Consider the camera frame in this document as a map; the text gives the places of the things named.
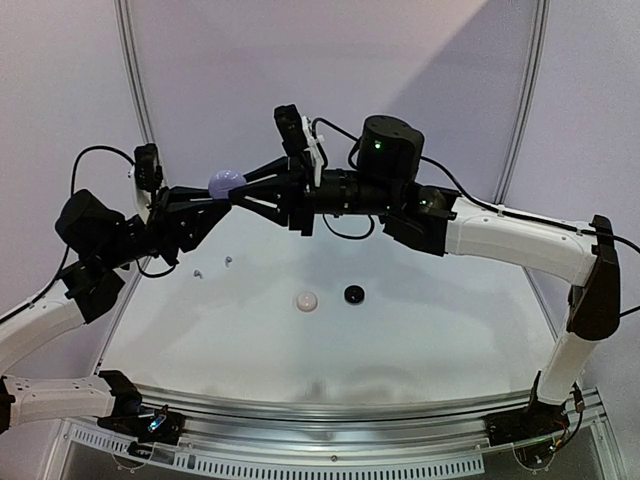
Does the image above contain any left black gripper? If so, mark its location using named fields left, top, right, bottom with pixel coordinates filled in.
left=97, top=184, right=230, bottom=268

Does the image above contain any purple earbud charging case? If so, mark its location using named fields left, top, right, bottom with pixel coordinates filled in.
left=207, top=170, right=247, bottom=200

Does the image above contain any pink earbud charging case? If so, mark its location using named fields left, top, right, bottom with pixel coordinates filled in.
left=294, top=291, right=319, bottom=313

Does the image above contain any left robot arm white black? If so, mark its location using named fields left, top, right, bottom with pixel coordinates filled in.
left=1, top=187, right=232, bottom=434

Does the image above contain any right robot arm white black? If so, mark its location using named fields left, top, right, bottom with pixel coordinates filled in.
left=228, top=115, right=621, bottom=436

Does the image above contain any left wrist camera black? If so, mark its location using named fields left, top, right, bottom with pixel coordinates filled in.
left=134, top=143, right=163, bottom=193

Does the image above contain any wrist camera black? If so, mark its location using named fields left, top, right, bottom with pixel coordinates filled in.
left=274, top=104, right=308, bottom=157
left=134, top=143, right=163, bottom=193

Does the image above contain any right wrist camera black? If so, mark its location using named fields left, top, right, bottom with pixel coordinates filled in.
left=274, top=104, right=308, bottom=157

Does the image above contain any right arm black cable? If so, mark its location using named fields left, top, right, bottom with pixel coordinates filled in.
left=312, top=116, right=640, bottom=319

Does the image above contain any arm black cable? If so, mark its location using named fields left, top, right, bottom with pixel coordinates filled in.
left=312, top=116, right=640, bottom=319
left=24, top=144, right=176, bottom=311

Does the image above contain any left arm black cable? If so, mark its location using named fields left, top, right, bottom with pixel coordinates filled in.
left=24, top=144, right=176, bottom=311

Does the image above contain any left aluminium frame post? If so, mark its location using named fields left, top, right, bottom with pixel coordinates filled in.
left=114, top=0, right=155, bottom=143

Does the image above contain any aluminium frame post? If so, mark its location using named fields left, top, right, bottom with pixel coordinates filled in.
left=492, top=0, right=550, bottom=204
left=114, top=0, right=155, bottom=143

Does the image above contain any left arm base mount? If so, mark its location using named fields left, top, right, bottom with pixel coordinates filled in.
left=97, top=399, right=185, bottom=446

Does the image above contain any aluminium front rail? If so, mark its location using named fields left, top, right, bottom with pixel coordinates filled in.
left=58, top=384, right=609, bottom=476

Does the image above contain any right aluminium frame post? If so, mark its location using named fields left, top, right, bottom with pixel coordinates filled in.
left=492, top=0, right=550, bottom=204

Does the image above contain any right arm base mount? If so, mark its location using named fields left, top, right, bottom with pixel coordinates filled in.
left=482, top=402, right=570, bottom=446

